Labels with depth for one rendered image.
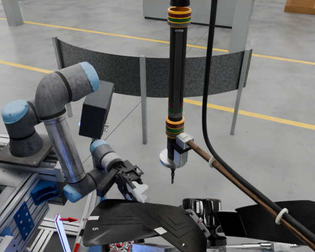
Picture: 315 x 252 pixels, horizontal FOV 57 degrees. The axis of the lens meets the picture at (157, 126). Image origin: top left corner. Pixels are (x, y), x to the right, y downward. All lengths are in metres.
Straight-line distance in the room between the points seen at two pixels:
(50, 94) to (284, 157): 2.57
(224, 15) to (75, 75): 5.98
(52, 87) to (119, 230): 0.50
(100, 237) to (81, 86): 0.50
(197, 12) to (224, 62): 4.27
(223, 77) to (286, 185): 1.13
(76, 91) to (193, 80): 1.83
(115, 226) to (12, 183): 0.71
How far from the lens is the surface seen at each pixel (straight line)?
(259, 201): 0.56
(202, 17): 7.00
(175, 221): 0.71
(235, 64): 2.89
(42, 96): 1.02
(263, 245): 1.04
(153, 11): 7.38
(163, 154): 0.75
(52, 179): 1.51
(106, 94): 1.47
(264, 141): 3.33
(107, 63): 2.80
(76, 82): 1.04
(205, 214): 0.88
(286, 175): 3.00
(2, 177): 1.57
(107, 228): 0.93
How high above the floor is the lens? 1.93
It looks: 35 degrees down
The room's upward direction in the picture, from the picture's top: straight up
